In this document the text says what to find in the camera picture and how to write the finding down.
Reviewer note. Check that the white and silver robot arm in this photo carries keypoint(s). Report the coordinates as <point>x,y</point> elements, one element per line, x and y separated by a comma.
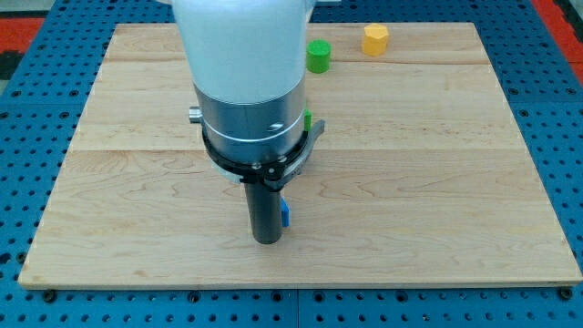
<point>248,62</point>

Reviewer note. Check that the blue block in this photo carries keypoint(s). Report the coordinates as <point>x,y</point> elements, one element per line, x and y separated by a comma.
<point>285,213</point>

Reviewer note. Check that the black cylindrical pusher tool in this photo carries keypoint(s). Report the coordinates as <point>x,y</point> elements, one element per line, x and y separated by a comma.
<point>264,207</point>

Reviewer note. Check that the small green block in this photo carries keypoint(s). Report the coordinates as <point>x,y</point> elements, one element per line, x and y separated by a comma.
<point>307,120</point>

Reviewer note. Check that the green cylinder block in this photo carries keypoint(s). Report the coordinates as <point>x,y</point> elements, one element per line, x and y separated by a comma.
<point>318,56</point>

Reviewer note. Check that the wooden board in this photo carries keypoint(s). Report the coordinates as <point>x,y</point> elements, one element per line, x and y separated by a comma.
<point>421,179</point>

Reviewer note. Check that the yellow hexagon block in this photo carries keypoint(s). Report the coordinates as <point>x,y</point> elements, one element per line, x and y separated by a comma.
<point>375,39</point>

